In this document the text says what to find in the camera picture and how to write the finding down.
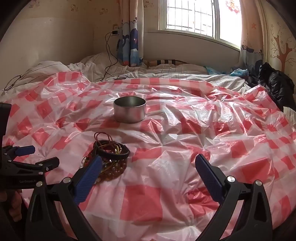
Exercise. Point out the cartoon print curtain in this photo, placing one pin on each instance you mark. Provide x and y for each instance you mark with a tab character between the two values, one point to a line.
130	34
251	34

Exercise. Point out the tree print wardrobe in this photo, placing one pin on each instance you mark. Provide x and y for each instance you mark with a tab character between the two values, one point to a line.
281	34

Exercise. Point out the round metal tin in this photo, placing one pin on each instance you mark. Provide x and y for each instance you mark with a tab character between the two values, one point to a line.
129	113

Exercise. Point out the black bag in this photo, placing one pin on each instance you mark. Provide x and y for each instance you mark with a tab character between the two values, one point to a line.
272	85

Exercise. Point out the person's left hand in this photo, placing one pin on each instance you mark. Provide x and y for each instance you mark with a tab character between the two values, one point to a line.
12	204

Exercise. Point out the wall plug charger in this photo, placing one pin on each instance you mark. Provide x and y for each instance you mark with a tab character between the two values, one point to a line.
114	30

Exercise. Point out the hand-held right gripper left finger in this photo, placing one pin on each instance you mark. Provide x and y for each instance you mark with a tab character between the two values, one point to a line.
89	178

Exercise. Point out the window with metal bars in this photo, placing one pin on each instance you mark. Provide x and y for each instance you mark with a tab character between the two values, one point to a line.
192	16

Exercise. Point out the white striped duvet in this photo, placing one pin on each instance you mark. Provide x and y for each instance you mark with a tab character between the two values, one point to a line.
92	67

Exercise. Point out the red checkered plastic sheet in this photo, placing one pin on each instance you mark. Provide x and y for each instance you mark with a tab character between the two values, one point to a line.
161	139

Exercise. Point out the striped pillow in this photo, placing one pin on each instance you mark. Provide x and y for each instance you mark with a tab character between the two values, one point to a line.
171	62

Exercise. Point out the blue plastic bag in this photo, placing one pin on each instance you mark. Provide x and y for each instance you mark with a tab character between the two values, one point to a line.
239	72

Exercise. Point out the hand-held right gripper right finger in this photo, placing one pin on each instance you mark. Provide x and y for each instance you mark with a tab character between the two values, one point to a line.
209	180

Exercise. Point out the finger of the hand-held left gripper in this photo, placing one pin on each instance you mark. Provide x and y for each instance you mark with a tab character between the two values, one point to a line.
47	163
24	150

